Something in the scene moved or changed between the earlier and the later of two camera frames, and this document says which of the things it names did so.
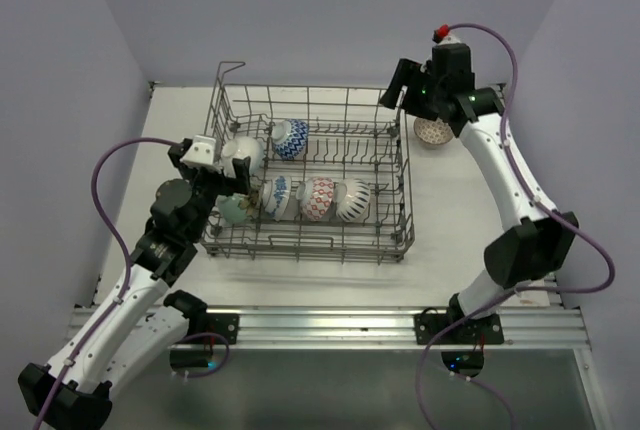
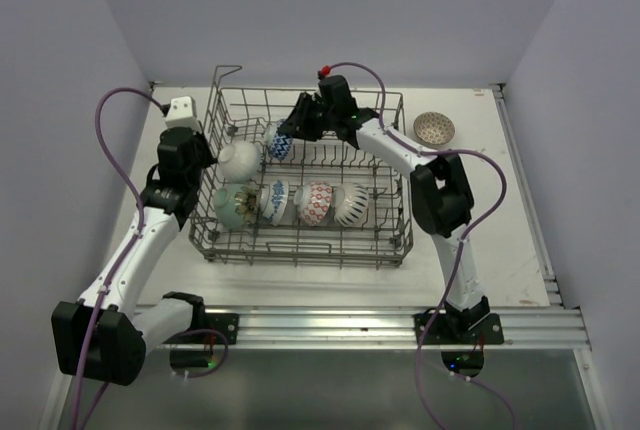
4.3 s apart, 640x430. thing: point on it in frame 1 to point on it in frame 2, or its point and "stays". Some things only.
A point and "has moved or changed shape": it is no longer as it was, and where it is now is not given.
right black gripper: x=404 y=75 to x=296 y=124
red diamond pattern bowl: x=315 y=196 stays
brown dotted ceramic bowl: x=433 y=133 stays
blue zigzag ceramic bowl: x=289 y=137 has moved or changed shape
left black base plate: x=223 y=324 stays
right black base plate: x=477 y=331 stays
